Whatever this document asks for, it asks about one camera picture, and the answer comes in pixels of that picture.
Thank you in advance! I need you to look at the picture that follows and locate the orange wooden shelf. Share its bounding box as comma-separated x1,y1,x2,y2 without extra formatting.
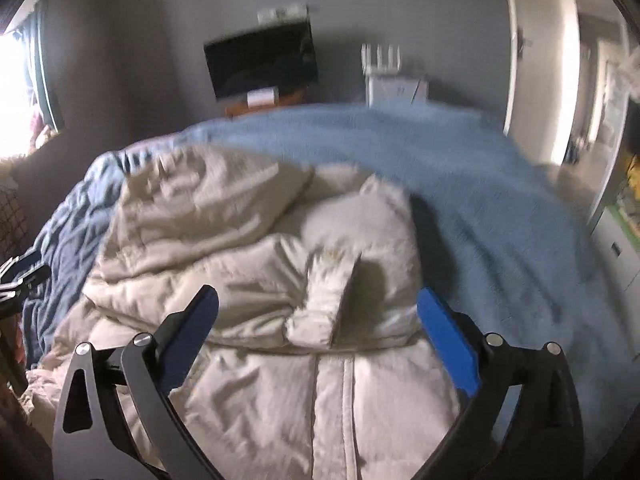
225,87,307,118

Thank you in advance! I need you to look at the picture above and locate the light blue fleece blanket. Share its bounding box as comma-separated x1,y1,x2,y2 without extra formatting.
180,102,623,461

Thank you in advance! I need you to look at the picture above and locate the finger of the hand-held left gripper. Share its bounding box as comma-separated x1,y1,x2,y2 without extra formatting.
0,265,52,307
1,251,46,280

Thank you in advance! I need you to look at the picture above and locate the yellow object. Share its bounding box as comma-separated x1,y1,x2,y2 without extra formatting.
617,155,640,222

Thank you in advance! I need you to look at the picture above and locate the white wall socket strip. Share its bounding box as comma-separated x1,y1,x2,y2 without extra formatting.
256,5,309,24

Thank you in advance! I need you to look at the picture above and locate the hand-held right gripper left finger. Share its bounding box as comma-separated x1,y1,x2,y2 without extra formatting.
52,284,221,480

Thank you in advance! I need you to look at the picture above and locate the dark curtain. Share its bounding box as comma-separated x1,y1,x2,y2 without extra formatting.
24,0,69,135

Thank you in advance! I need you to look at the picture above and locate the black monitor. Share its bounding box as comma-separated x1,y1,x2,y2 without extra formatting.
203,19,320,102

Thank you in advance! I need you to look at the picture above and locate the white cardboard box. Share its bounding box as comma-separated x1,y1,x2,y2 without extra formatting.
366,72,432,109

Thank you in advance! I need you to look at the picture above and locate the white cabinet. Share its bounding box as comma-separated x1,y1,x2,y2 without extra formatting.
591,205,640,292

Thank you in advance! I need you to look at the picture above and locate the white door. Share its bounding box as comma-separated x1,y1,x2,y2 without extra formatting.
501,0,583,167

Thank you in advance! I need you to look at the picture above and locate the white router with antennas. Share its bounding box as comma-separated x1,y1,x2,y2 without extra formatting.
360,42,408,78

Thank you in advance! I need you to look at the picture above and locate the white hooded puffer jacket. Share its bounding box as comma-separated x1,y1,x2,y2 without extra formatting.
25,142,501,480

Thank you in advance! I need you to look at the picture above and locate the hallway door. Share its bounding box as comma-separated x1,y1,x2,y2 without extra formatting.
594,42,628,148

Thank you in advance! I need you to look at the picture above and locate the black mesh bed rail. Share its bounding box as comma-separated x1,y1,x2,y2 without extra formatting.
0,180,29,262

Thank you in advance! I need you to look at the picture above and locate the blue quilted duvet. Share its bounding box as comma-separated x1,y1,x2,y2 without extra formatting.
22,147,151,367

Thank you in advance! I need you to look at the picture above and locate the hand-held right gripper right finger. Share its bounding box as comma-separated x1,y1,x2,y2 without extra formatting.
416,287,587,480

